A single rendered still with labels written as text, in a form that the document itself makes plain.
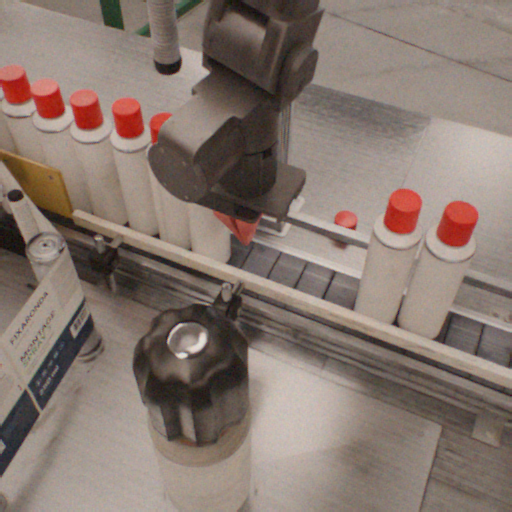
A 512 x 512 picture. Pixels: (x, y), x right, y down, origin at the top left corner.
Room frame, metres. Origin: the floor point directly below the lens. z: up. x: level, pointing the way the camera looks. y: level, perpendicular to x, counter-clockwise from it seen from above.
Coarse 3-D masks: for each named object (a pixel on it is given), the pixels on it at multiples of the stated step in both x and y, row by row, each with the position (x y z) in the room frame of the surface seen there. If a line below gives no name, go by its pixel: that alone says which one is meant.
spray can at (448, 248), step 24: (456, 216) 0.41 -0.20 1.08; (432, 240) 0.41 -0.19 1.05; (456, 240) 0.40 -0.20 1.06; (432, 264) 0.40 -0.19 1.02; (456, 264) 0.39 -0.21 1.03; (408, 288) 0.42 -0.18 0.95; (432, 288) 0.39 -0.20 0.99; (456, 288) 0.40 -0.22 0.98; (408, 312) 0.41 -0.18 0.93; (432, 312) 0.39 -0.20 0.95; (432, 336) 0.39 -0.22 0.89
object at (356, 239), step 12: (288, 216) 0.52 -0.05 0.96; (300, 216) 0.52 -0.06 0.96; (312, 228) 0.51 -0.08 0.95; (324, 228) 0.50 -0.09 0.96; (336, 228) 0.50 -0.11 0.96; (348, 240) 0.49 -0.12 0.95; (360, 240) 0.48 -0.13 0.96; (468, 276) 0.43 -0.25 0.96; (480, 276) 0.43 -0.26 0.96; (480, 288) 0.42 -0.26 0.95; (492, 288) 0.42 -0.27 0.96; (504, 288) 0.41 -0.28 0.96
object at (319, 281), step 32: (64, 224) 0.58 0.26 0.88; (128, 224) 0.58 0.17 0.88; (160, 256) 0.52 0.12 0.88; (256, 256) 0.52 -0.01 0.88; (288, 256) 0.52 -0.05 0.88; (320, 288) 0.47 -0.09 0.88; (352, 288) 0.47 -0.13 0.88; (320, 320) 0.42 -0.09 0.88; (448, 320) 0.42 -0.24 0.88; (480, 352) 0.38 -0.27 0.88
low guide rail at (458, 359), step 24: (72, 216) 0.57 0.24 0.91; (144, 240) 0.52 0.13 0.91; (192, 264) 0.49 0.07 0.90; (216, 264) 0.48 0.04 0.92; (264, 288) 0.45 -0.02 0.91; (288, 288) 0.45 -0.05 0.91; (312, 312) 0.42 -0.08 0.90; (336, 312) 0.41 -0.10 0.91; (384, 336) 0.39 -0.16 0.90; (408, 336) 0.38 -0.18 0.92; (456, 360) 0.35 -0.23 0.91; (480, 360) 0.35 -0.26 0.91; (504, 384) 0.33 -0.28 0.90
